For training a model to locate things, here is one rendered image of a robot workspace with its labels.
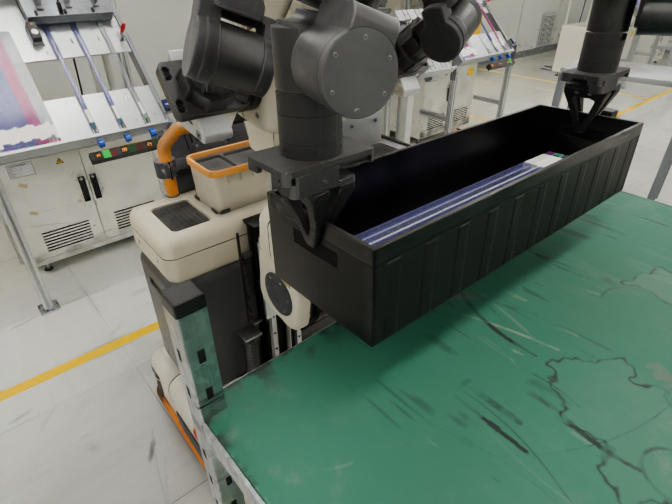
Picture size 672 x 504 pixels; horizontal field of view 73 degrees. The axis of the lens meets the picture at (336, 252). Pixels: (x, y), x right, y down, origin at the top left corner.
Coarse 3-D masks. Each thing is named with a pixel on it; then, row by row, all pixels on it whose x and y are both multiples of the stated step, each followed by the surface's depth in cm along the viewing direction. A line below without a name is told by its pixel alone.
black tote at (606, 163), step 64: (512, 128) 78; (640, 128) 70; (384, 192) 63; (448, 192) 73; (512, 192) 51; (576, 192) 63; (320, 256) 46; (384, 256) 40; (448, 256) 48; (512, 256) 58; (384, 320) 44
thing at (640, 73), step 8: (568, 64) 280; (576, 64) 280; (624, 64) 280; (632, 64) 280; (640, 64) 280; (648, 64) 280; (560, 72) 272; (632, 72) 260; (640, 72) 260; (648, 72) 260; (656, 72) 260; (664, 72) 260; (624, 80) 254; (632, 80) 252; (640, 80) 249; (648, 80) 247; (656, 80) 245; (664, 80) 243; (560, 88) 276; (560, 96) 278; (552, 104) 282; (664, 160) 258; (664, 168) 259; (656, 176) 263; (664, 176) 263; (656, 184) 265; (656, 192) 267
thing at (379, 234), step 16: (528, 160) 76; (544, 160) 76; (496, 176) 70; (512, 176) 70; (464, 192) 65; (480, 192) 65; (432, 208) 61; (448, 208) 61; (384, 224) 58; (400, 224) 57; (416, 224) 57; (368, 240) 54; (384, 240) 54
